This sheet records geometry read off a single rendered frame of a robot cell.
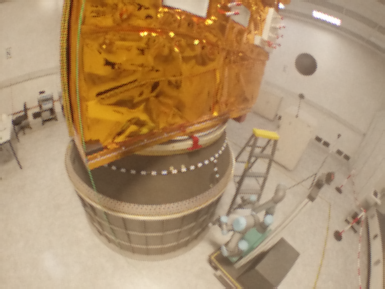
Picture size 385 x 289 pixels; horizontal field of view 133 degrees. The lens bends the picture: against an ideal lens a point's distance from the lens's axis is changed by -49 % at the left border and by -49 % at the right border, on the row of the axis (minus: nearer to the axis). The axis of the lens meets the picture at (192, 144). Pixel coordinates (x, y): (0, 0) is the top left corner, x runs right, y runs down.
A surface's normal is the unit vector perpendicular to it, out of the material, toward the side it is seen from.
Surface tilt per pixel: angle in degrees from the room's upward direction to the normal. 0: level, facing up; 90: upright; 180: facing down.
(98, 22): 108
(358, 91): 90
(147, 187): 62
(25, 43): 90
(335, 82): 90
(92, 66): 86
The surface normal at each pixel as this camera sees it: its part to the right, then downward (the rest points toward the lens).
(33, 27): 0.72, 0.48
